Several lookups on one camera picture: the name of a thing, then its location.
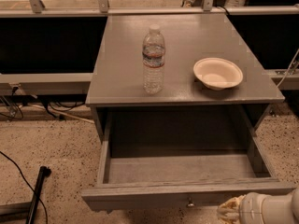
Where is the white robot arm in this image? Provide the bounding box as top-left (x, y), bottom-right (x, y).
top-left (217, 189), bottom-right (299, 224)

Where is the white cable at right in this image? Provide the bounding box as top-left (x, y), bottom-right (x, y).
top-left (276, 49), bottom-right (299, 89)

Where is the metal drawer knob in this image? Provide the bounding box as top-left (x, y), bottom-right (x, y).
top-left (186, 198), bottom-right (195, 208)

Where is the black stand leg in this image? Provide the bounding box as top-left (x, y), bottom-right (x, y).
top-left (26, 166), bottom-right (51, 224)

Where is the grey wooden top drawer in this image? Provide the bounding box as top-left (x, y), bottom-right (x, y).
top-left (82, 106), bottom-right (295, 211)

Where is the white paper bowl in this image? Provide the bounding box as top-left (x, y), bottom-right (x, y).
top-left (193, 58), bottom-right (243, 91)

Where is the grey metal railing frame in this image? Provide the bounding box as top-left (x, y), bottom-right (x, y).
top-left (1, 0), bottom-right (298, 95)

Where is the clear plastic water bottle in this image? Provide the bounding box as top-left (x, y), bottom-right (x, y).
top-left (142, 24), bottom-right (165, 94)

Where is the black floor cable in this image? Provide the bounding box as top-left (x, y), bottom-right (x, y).
top-left (0, 150), bottom-right (50, 224)

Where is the grey wooden cabinet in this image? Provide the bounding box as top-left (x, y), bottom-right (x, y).
top-left (87, 14), bottom-right (284, 141)

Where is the black cable bundle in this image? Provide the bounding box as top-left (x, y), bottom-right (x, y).
top-left (0, 86), bottom-right (94, 124)

